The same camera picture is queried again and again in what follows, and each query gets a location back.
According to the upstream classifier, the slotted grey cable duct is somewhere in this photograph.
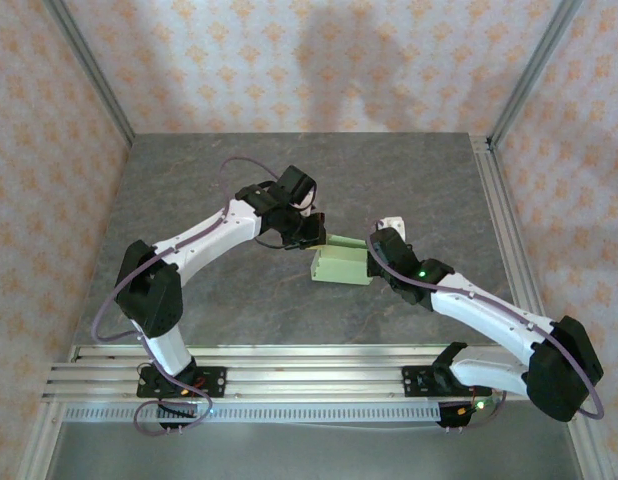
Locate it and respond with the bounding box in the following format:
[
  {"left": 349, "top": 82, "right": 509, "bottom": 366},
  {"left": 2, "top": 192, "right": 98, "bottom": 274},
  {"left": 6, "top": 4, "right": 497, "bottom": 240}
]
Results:
[{"left": 63, "top": 403, "right": 443, "bottom": 424}]

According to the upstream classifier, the aluminium side rail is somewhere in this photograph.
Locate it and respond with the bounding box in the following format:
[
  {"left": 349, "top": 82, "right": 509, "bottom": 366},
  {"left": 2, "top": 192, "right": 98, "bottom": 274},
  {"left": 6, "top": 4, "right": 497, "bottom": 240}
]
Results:
[{"left": 469, "top": 134, "right": 555, "bottom": 361}]

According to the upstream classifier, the aluminium mounting rail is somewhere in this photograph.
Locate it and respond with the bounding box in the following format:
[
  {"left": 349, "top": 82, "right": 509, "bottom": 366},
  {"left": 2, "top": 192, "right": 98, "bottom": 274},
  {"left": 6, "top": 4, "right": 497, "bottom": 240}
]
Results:
[{"left": 41, "top": 344, "right": 589, "bottom": 404}]

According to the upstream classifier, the black controller board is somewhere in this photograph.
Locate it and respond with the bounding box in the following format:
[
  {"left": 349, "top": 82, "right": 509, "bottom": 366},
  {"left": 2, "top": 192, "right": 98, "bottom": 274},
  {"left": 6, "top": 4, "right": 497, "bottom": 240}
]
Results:
[{"left": 436, "top": 397, "right": 503, "bottom": 431}]

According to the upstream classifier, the aluminium frame post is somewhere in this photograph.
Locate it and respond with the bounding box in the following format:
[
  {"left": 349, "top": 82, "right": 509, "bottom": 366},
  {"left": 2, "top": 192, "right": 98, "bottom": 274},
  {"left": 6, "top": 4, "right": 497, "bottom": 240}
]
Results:
[
  {"left": 43, "top": 0, "right": 136, "bottom": 147},
  {"left": 488, "top": 0, "right": 585, "bottom": 149}
]

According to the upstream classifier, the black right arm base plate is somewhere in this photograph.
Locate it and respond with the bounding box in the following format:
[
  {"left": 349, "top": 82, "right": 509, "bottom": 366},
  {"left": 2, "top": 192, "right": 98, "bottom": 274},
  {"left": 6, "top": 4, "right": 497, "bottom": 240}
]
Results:
[{"left": 401, "top": 365, "right": 490, "bottom": 399}]

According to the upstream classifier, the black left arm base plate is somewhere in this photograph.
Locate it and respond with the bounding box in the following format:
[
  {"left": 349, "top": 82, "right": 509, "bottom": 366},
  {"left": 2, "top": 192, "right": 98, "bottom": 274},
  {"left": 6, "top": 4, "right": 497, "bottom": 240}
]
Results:
[{"left": 136, "top": 366, "right": 227, "bottom": 400}]

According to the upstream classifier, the aluminium frame leg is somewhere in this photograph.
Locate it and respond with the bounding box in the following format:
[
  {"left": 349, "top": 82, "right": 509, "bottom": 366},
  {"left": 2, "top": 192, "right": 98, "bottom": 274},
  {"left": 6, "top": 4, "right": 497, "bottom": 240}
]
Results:
[
  {"left": 561, "top": 399, "right": 615, "bottom": 480},
  {"left": 18, "top": 399, "right": 65, "bottom": 480}
]

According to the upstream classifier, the green paper box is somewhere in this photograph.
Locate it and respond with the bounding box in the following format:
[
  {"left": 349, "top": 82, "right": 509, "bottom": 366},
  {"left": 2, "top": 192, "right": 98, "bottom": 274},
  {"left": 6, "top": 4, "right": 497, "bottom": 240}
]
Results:
[{"left": 308, "top": 232, "right": 376, "bottom": 287}]

